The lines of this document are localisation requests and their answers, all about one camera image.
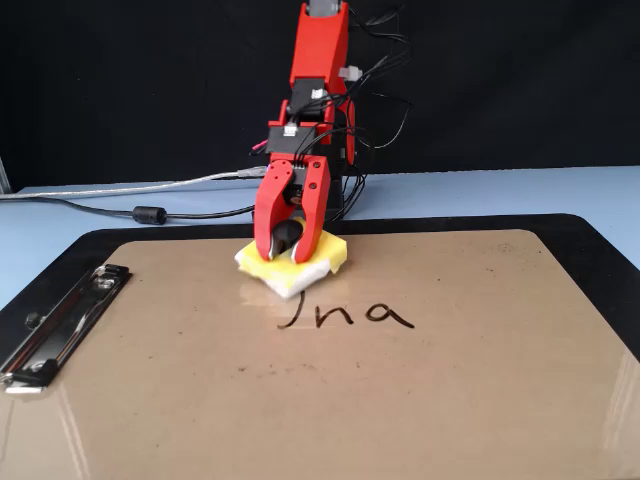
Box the silver metal clipboard clip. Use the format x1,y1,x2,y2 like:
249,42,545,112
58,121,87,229
0,264,134,396

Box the brown clipboard board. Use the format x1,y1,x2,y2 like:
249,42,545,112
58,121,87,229
0,228,640,480

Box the black marker writing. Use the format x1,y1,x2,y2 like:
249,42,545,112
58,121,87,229
277,289,416,331

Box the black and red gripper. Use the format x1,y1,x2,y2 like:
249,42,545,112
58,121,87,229
253,123,332,265

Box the thin black robot wires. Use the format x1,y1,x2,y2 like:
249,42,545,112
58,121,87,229
327,0,416,221

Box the black knob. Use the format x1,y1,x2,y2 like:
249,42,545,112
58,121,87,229
271,219,306,256

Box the yellow and white sponge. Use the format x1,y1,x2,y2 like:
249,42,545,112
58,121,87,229
234,215,350,300

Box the black power cable with ferrite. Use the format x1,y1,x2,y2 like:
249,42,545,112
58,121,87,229
0,195,257,226

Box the silver braided USB cable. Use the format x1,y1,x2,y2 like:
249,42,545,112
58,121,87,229
0,167,269,201

